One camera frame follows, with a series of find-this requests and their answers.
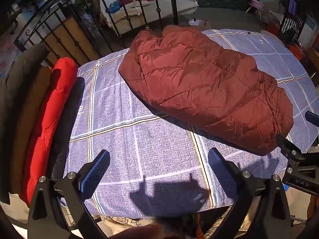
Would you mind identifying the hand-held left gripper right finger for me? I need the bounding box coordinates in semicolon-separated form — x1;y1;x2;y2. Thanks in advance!
206;148;291;239

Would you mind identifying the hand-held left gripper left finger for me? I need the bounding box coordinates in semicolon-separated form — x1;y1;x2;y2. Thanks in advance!
27;149;111;239

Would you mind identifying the dark navy folded garment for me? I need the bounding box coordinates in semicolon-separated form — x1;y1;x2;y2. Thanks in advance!
53;77;86;180

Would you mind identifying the black folded garment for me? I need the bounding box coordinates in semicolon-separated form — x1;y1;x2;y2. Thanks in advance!
0;43;49;205

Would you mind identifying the black white striped garment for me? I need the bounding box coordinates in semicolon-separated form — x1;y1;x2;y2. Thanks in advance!
279;11;307;41

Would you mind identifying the white paper bag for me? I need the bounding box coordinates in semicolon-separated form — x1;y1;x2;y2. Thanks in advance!
188;19;208;30

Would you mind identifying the maroon puffer jacket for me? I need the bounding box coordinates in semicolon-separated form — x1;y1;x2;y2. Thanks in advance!
118;25;294;156

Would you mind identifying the brown folded garment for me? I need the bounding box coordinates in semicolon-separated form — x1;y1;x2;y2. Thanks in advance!
10;66;53;195

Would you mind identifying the orange container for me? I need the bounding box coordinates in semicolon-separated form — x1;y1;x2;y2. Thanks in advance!
289;43;306;58

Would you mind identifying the black metal bed frame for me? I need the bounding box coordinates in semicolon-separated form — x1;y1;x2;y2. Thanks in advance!
14;0;180;65

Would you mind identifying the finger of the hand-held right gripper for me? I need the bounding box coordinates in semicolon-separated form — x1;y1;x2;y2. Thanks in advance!
275;134;313;177
305;111;319;124

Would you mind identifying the wooden drawer cabinet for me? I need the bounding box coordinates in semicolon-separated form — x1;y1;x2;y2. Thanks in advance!
32;15;100;66

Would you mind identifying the pink stool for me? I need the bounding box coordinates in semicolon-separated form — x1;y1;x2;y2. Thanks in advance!
245;0;265;19

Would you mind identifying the blue patterned pillow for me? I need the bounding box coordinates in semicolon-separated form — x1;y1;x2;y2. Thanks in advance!
108;1;122;13

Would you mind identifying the beige cushion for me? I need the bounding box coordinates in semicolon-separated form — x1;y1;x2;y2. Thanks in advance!
111;1;180;22

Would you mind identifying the white bed with pillows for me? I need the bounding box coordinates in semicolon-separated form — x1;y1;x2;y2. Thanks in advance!
100;0;200;36

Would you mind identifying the red folded garment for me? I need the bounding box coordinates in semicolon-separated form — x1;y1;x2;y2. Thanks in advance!
20;57;79;206

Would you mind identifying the round beige stool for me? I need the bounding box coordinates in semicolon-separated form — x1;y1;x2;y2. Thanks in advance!
259;30;283;41

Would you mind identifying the blue plaid bedsheet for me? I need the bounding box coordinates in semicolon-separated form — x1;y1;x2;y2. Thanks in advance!
60;28;317;219

